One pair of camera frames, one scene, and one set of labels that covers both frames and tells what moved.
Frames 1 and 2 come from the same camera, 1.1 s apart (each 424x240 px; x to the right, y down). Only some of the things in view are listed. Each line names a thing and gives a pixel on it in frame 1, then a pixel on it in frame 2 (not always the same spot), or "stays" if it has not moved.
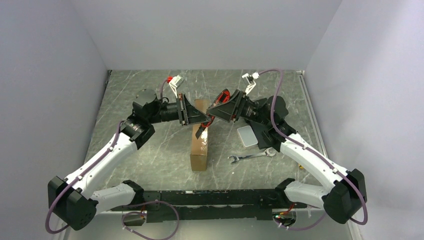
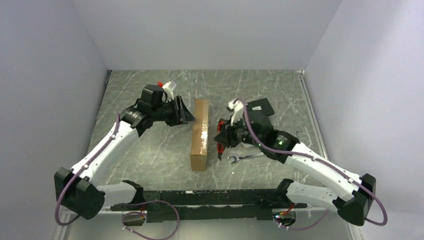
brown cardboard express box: (199, 149) stays
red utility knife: (224, 97) -> (220, 146)
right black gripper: (230, 110) -> (227, 137)
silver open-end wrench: (270, 152) stays
